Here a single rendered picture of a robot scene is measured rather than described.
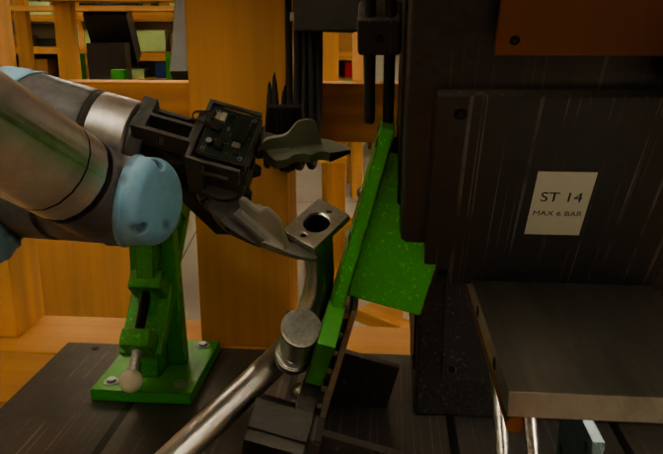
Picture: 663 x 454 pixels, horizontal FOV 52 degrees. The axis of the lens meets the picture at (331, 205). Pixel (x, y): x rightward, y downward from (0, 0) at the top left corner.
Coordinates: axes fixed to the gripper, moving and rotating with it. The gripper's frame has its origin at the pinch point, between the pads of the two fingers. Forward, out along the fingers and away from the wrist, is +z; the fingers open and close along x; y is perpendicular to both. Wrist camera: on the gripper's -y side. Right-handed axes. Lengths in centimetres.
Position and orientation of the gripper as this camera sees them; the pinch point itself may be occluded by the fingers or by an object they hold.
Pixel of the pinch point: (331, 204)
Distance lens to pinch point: 68.8
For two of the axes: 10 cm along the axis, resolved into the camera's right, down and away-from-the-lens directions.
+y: 1.2, -4.9, -8.6
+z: 9.6, 2.7, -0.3
